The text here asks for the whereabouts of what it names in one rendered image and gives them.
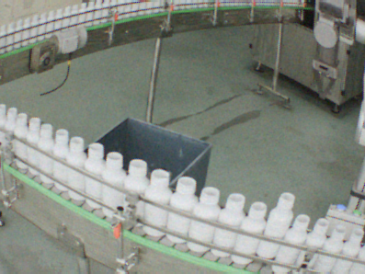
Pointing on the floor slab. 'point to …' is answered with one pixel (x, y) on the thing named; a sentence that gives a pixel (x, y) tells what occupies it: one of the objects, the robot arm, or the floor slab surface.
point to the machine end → (292, 47)
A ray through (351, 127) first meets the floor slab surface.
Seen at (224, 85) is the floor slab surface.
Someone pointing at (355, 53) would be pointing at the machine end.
